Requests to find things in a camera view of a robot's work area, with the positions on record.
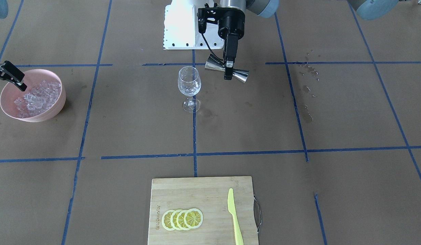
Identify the lemon slice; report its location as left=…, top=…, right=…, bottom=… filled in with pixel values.
left=162, top=209, right=175, bottom=231
left=176, top=210, right=189, bottom=230
left=184, top=208, right=204, bottom=229
left=170, top=209, right=182, bottom=230

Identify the clear wine glass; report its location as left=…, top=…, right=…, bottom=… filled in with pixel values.
left=177, top=66, right=201, bottom=113

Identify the bamboo cutting board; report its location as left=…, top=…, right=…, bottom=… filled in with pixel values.
left=147, top=176, right=259, bottom=245

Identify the pink bowl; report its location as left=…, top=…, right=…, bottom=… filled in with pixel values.
left=0, top=69, right=66, bottom=122

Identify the steel double jigger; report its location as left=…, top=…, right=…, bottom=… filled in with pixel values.
left=205, top=54, right=250, bottom=83

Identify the yellow plastic knife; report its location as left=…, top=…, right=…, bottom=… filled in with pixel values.
left=227, top=188, right=244, bottom=245

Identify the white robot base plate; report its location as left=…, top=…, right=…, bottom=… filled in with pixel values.
left=163, top=0, right=223, bottom=50

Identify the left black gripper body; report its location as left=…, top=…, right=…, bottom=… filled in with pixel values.
left=197, top=5, right=245, bottom=40

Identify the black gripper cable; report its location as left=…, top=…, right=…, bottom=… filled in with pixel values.
left=200, top=24, right=228, bottom=68

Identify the pile of clear ice cubes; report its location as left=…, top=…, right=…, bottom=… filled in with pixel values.
left=14, top=80, right=62, bottom=118

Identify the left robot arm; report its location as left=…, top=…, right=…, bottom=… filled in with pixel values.
left=196, top=0, right=398, bottom=82

